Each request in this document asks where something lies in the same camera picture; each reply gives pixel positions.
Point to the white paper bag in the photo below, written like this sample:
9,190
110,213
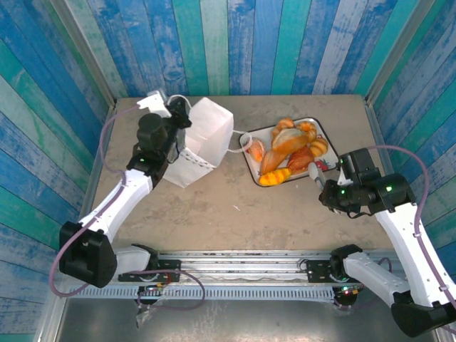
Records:
210,132

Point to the fake small fluted bun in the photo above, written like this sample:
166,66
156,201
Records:
319,146

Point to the fake orange loaf white top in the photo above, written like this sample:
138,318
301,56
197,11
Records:
290,139

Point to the orange bread loaf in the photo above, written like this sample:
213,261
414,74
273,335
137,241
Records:
272,161

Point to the fake croissant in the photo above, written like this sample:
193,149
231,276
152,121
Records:
283,124

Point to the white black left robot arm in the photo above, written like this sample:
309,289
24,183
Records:
117,206

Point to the white strawberry print tray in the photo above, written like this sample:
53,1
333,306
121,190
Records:
250,167

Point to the tiny white paper scrap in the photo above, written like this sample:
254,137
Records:
236,207

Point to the small circuit board with LEDs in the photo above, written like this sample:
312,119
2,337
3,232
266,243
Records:
347,291
153,287

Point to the steel sheet plate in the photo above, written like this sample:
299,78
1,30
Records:
249,320

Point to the clear plastic scrap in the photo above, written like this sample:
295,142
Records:
144,315

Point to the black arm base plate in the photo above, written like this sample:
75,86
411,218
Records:
317,267
171,265

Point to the aluminium frame post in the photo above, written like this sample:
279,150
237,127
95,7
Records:
399,51
85,53

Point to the aluminium mounting rail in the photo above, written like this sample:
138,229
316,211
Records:
242,265

